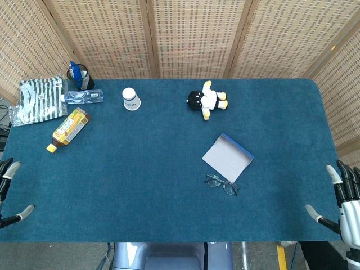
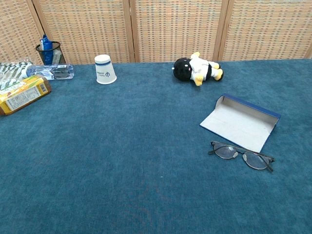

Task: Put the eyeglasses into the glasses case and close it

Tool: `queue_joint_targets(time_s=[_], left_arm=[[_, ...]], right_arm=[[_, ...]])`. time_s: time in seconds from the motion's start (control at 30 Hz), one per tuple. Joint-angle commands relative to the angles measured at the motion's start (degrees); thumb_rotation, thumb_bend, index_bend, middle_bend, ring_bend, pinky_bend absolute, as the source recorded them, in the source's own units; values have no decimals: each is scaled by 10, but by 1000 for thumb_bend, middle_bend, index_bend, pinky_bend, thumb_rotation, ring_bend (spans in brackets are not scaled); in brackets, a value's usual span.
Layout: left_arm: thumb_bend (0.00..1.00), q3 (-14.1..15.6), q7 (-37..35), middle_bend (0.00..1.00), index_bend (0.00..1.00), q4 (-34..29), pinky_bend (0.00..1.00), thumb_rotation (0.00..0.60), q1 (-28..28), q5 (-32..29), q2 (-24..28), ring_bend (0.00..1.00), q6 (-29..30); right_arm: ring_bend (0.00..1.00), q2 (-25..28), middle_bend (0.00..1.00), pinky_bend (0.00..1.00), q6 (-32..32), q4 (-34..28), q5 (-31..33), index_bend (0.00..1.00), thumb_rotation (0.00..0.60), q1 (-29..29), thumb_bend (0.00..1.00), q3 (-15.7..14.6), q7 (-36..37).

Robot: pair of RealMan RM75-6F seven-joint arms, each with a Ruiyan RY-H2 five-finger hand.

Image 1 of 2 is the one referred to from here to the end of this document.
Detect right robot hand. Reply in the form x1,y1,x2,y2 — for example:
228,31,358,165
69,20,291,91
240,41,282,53
305,159,360,251

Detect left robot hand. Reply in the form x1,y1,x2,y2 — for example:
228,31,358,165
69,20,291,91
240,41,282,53
0,157,35,229

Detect blue folding glasses case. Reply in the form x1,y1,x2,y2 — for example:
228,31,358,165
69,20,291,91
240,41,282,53
201,133,255,182

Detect black eyeglasses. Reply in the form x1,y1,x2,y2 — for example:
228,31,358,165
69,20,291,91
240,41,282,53
206,173,240,197

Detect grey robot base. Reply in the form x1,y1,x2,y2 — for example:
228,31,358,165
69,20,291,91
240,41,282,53
112,241,234,270

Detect yellow snack box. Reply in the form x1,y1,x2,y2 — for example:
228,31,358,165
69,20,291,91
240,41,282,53
46,107,91,154

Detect striped cloth in plastic bag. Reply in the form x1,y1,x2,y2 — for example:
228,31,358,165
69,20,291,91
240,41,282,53
8,74,70,127

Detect clear plastic water bottle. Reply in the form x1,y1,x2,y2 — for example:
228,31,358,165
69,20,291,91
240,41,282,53
61,88,105,105

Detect blue snack packet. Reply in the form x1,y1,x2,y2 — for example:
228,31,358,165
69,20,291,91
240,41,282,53
69,60,83,88

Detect black mesh pen holder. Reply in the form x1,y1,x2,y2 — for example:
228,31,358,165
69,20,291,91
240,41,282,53
66,64,96,91

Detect blue table mat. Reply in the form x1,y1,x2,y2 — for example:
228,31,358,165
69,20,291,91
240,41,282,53
0,78,345,244

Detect white paper cup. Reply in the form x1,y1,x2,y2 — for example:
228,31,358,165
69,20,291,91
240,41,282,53
121,87,141,111

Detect black and white plush doll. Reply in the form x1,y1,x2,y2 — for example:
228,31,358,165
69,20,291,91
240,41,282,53
186,80,229,122

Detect woven bamboo folding screen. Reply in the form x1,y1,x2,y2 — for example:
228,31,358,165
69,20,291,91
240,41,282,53
0,0,360,167

